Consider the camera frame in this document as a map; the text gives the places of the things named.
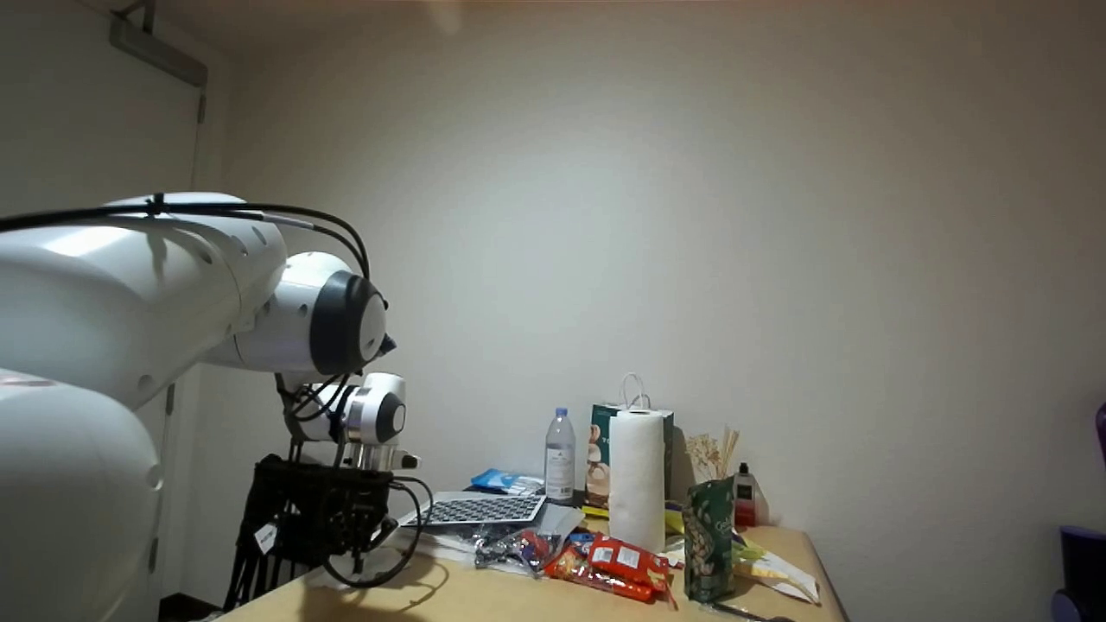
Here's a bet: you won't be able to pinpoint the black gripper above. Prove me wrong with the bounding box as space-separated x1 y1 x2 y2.
324 462 401 546

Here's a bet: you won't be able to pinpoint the white paper towel roll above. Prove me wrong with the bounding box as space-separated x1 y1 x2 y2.
605 405 673 554

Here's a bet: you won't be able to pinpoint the black folding crate cart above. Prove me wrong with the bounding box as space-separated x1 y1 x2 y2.
220 448 401 610

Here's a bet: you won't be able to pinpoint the black and white keyboard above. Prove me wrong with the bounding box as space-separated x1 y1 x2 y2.
417 491 554 537

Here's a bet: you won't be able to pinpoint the blue plastic packet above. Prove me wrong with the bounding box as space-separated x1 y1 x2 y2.
468 462 523 497

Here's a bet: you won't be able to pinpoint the small black red item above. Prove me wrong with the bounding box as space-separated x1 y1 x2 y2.
469 529 545 572

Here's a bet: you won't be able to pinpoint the clear plastic water bottle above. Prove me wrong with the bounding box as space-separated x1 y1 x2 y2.
538 405 576 506

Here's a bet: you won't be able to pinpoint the red snack packets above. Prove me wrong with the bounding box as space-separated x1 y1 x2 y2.
535 529 679 606

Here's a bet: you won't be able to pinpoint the dark green snack bag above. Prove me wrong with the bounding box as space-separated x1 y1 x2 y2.
682 474 742 610

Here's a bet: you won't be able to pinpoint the wooden reed sticks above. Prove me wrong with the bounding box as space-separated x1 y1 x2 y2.
688 426 742 485

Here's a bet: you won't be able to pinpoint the yellow green packet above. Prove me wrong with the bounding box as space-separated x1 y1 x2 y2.
738 542 826 610

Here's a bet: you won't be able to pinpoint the grey door closer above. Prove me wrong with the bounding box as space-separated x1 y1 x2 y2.
107 0 212 90

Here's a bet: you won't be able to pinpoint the purple object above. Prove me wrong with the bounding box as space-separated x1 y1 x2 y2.
1047 397 1106 622

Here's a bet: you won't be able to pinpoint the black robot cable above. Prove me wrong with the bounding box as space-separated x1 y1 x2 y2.
0 189 438 590

